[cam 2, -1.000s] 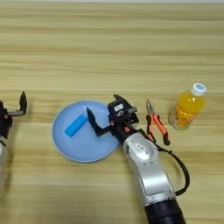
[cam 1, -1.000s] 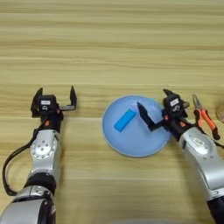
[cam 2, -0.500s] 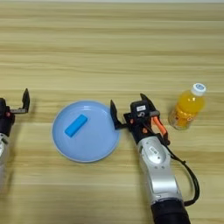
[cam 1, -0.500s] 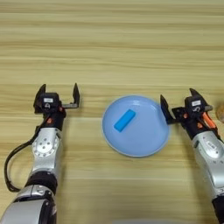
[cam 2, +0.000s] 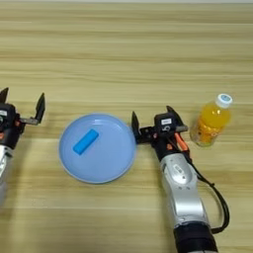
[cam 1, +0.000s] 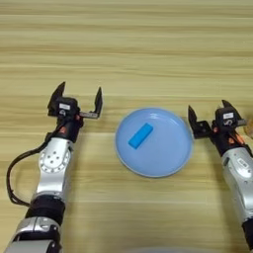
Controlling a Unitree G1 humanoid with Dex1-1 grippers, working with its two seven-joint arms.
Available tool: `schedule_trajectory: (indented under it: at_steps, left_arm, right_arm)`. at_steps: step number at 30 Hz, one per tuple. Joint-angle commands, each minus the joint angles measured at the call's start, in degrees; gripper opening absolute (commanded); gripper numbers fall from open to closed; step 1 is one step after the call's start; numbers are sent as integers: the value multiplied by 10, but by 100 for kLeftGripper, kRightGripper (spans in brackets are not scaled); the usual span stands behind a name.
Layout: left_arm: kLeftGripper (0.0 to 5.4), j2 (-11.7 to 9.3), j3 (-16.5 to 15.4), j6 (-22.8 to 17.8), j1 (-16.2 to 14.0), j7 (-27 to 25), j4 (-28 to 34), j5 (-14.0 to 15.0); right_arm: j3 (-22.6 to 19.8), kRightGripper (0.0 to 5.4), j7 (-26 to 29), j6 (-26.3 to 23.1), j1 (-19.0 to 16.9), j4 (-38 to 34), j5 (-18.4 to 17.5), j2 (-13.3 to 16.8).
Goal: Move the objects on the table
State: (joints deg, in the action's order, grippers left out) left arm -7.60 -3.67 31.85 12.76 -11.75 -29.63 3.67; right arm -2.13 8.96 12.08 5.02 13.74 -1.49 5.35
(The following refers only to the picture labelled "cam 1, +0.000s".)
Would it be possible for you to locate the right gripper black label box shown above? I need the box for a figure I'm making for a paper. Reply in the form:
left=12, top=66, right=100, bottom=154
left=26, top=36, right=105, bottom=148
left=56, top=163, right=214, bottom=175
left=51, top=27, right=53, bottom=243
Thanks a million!
left=214, top=107, right=244, bottom=128

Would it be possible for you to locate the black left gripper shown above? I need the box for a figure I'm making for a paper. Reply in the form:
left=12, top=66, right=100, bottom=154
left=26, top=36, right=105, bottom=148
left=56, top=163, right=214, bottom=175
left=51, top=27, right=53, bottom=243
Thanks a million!
left=48, top=81, right=104, bottom=142

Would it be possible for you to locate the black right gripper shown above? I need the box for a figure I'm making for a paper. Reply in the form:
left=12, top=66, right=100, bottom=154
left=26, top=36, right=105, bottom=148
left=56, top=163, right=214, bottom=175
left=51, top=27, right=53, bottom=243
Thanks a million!
left=187, top=99, right=248, bottom=156

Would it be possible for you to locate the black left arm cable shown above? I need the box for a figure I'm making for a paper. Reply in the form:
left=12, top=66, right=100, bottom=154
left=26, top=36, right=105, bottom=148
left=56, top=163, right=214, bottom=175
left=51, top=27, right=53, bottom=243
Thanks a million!
left=6, top=131, right=57, bottom=207

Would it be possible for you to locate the blue rectangular block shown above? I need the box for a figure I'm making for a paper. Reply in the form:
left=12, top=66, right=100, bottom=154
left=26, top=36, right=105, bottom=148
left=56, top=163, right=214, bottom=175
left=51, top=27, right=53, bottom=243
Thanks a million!
left=127, top=123, right=154, bottom=150

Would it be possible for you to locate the light blue round plate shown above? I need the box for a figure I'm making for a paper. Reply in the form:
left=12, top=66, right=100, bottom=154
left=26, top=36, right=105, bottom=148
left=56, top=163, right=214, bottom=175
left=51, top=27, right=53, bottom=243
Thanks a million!
left=114, top=107, right=194, bottom=178

